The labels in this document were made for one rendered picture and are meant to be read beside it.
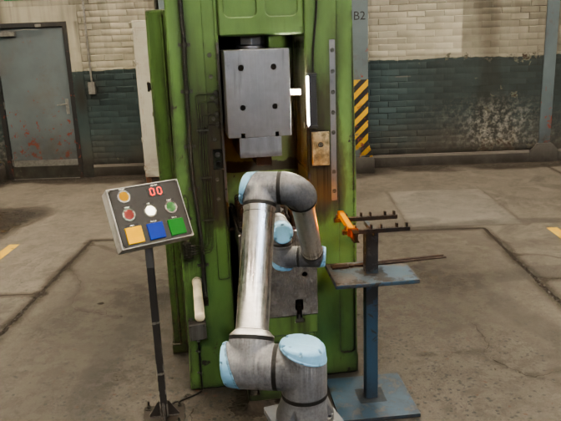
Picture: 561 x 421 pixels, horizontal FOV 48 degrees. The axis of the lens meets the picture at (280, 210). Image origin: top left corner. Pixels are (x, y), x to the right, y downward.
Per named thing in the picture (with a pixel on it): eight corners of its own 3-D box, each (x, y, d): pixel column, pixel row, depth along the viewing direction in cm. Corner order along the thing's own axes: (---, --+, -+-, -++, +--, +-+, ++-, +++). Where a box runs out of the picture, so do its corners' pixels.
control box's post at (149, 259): (169, 418, 318) (149, 209, 289) (160, 419, 317) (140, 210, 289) (169, 414, 321) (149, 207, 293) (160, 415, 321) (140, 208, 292)
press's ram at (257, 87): (309, 134, 302) (307, 47, 292) (228, 139, 297) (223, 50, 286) (294, 123, 342) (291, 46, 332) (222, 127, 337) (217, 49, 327)
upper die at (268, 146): (282, 155, 303) (281, 135, 300) (240, 158, 300) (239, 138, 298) (270, 142, 343) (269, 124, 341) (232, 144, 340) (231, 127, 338)
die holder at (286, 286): (318, 313, 320) (315, 228, 308) (243, 321, 315) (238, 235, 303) (298, 274, 374) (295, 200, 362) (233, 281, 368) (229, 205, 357)
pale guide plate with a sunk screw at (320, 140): (330, 164, 320) (329, 131, 316) (312, 166, 319) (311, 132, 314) (329, 164, 322) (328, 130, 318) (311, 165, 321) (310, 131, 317)
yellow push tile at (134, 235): (145, 241, 278) (141, 225, 279) (129, 244, 274) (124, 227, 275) (144, 242, 279) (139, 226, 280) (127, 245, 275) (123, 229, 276)
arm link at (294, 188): (315, 164, 220) (328, 249, 279) (279, 164, 222) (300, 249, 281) (313, 193, 215) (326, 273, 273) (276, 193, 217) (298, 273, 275)
